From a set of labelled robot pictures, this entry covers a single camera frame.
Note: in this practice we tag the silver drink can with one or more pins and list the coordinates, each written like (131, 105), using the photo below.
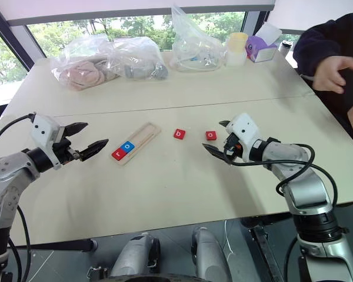
(286, 47)

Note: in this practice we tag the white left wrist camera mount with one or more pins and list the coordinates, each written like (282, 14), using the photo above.
(42, 127)

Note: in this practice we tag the dark window frame post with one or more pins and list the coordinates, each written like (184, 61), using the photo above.
(256, 23)
(14, 38)

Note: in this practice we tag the silver rounded robot leg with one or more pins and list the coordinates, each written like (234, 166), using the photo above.
(209, 255)
(135, 255)

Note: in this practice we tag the black table leg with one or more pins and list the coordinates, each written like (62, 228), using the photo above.
(264, 243)

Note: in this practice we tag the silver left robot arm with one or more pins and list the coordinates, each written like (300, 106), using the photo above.
(6, 176)

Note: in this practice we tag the red letter tile o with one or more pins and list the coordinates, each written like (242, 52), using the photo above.
(211, 135)

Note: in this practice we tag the plastic bag with pink cloth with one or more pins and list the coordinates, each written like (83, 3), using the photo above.
(82, 70)

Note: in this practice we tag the translucent jar with yellow lid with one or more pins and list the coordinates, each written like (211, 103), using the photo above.
(236, 50)

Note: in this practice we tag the person in dark clothing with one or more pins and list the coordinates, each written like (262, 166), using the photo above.
(326, 38)

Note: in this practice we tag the plastic bag with grey items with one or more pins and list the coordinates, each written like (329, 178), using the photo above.
(141, 64)

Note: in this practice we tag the black table frame bar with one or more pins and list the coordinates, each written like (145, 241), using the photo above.
(61, 245)

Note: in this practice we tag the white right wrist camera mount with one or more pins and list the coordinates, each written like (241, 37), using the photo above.
(244, 126)

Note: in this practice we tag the red letter tile r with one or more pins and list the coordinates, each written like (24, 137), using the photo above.
(118, 154)

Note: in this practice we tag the wooden letter tile tray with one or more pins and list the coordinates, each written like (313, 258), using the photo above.
(147, 132)

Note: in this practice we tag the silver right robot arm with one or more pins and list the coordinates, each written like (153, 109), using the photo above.
(306, 188)

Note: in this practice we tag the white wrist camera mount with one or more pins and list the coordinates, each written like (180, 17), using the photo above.
(244, 126)
(42, 127)

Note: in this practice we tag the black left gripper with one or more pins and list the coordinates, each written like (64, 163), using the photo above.
(63, 148)

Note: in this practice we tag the blue letter tile o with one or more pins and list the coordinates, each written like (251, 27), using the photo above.
(128, 147)

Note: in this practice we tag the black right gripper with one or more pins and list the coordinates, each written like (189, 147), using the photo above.
(231, 146)

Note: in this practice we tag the red letter tile b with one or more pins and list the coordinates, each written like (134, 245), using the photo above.
(179, 134)

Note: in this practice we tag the purple tissue box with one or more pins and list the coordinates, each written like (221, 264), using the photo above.
(259, 47)

